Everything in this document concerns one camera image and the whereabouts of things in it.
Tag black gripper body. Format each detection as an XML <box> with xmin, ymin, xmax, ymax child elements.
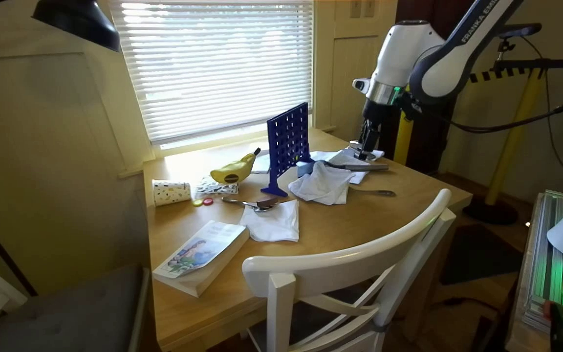
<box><xmin>358</xmin><ymin>99</ymin><xmax>405</xmax><ymax>142</ymax></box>

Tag white textured cloth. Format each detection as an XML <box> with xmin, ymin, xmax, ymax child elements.
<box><xmin>276</xmin><ymin>161</ymin><xmax>358</xmax><ymax>208</ymax></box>

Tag small brown object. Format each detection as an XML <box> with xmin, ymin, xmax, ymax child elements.
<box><xmin>249</xmin><ymin>196</ymin><xmax>282</xmax><ymax>216</ymax></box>

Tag white paper sheets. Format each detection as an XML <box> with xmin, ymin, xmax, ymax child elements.
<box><xmin>308</xmin><ymin>147</ymin><xmax>388</xmax><ymax>189</ymax></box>

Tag silver metal fork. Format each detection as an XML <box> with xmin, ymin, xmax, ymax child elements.
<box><xmin>352</xmin><ymin>187</ymin><xmax>399</xmax><ymax>200</ymax></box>

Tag dark brown door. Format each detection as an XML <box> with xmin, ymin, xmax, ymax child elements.
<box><xmin>392</xmin><ymin>0</ymin><xmax>487</xmax><ymax>177</ymax></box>

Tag blue connect four game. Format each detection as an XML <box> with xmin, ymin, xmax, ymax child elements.
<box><xmin>261</xmin><ymin>103</ymin><xmax>317</xmax><ymax>200</ymax></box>

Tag white curved-back chair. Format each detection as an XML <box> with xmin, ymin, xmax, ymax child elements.
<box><xmin>241</xmin><ymin>187</ymin><xmax>458</xmax><ymax>352</ymax></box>

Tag black yellow striped bar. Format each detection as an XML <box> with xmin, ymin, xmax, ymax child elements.
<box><xmin>468</xmin><ymin>65</ymin><xmax>540</xmax><ymax>87</ymax></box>

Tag small white napkin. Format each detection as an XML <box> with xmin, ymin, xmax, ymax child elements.
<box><xmin>239</xmin><ymin>198</ymin><xmax>304</xmax><ymax>245</ymax></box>

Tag yellow banana toy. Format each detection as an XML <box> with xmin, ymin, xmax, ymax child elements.
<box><xmin>210</xmin><ymin>147</ymin><xmax>264</xmax><ymax>187</ymax></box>

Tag yellow pole with black base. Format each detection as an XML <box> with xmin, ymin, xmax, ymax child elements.
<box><xmin>464</xmin><ymin>67</ymin><xmax>548</xmax><ymax>228</ymax></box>

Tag black floor mat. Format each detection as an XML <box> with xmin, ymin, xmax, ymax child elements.
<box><xmin>438</xmin><ymin>224</ymin><xmax>526</xmax><ymax>288</ymax></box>

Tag bag of game chips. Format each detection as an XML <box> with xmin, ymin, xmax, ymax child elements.
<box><xmin>194</xmin><ymin>181</ymin><xmax>243</xmax><ymax>202</ymax></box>

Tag wide white window blind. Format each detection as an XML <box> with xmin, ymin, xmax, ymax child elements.
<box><xmin>112</xmin><ymin>0</ymin><xmax>317</xmax><ymax>147</ymax></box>

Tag paperback book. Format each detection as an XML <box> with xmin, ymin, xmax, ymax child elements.
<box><xmin>153</xmin><ymin>220</ymin><xmax>253</xmax><ymax>300</ymax></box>

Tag small white box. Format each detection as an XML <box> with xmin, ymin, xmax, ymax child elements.
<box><xmin>151</xmin><ymin>179</ymin><xmax>194</xmax><ymax>208</ymax></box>

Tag metal rack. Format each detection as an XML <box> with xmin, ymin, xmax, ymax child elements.
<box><xmin>505</xmin><ymin>191</ymin><xmax>563</xmax><ymax>352</ymax></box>

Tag black desk lamp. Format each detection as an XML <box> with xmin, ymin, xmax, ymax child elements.
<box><xmin>32</xmin><ymin>0</ymin><xmax>122</xmax><ymax>54</ymax></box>

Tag black stereo camera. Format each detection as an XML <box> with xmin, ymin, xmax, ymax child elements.
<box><xmin>495</xmin><ymin>22</ymin><xmax>546</xmax><ymax>42</ymax></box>

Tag black camera stand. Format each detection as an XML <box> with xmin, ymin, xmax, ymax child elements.
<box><xmin>493</xmin><ymin>38</ymin><xmax>563</xmax><ymax>81</ymax></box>

